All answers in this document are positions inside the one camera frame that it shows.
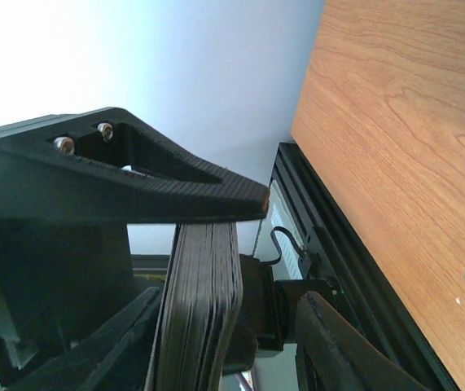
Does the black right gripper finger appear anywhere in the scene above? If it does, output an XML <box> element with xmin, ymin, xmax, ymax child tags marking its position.
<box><xmin>295</xmin><ymin>292</ymin><xmax>426</xmax><ymax>390</ymax></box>

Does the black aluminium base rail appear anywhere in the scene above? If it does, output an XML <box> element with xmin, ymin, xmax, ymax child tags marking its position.
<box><xmin>271</xmin><ymin>143</ymin><xmax>458</xmax><ymax>390</ymax></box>

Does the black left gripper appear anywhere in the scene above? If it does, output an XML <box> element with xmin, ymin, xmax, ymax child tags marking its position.
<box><xmin>0</xmin><ymin>108</ymin><xmax>270</xmax><ymax>390</ymax></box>

